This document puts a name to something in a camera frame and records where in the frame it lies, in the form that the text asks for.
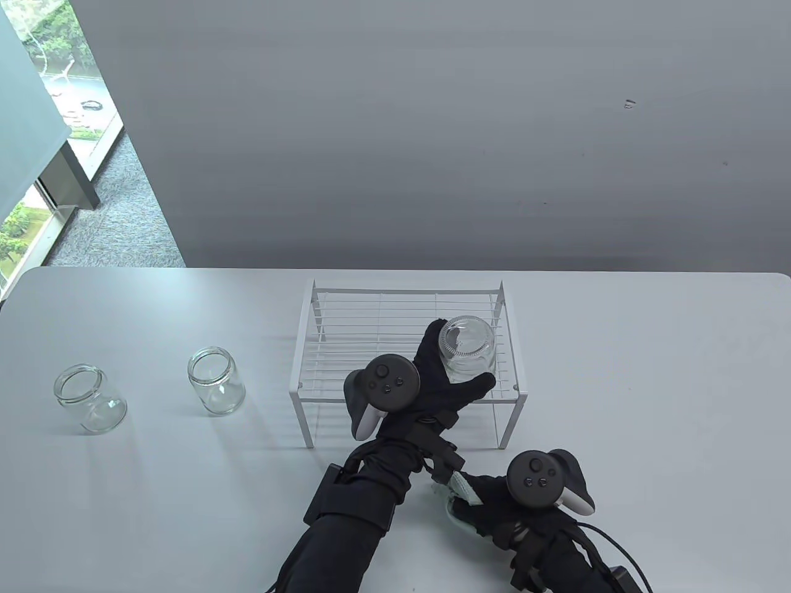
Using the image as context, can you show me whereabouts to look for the person's right hand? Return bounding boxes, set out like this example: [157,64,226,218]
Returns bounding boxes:
[448,473,580,557]

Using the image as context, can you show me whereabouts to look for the person's left hand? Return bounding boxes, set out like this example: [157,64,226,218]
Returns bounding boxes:
[376,319,497,443]

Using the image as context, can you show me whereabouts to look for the green fish scale cleaning cloth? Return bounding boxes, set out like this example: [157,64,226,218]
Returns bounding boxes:
[431,469,492,539]

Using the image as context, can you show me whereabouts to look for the grey white hand controller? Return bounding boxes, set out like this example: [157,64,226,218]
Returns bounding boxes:
[507,449,596,516]
[344,354,421,441]

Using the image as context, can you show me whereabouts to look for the clear glass jar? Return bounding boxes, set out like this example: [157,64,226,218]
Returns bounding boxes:
[438,315,497,384]
[53,364,128,435]
[187,347,246,416]

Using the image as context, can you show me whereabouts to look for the black forearm sensor box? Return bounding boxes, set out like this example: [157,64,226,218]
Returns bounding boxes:
[609,565,649,593]
[304,463,396,532]

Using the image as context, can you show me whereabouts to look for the person's right forearm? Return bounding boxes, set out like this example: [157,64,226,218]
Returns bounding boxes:
[513,525,625,593]

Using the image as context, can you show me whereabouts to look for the person's left forearm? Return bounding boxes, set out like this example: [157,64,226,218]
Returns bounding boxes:
[272,432,433,593]

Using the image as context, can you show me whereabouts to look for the grey metal beam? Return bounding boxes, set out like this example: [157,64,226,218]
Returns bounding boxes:
[36,133,101,212]

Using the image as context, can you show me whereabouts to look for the window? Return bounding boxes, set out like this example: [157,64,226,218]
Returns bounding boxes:
[0,0,125,296]

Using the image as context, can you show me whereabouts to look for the pale grey partition panel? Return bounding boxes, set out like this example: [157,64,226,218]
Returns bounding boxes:
[0,15,69,218]

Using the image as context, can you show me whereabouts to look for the white wire shelf rack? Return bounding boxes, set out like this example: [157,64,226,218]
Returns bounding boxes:
[289,280,528,450]

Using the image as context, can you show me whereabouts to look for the black cable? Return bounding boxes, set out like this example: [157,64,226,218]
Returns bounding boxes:
[575,521,656,593]

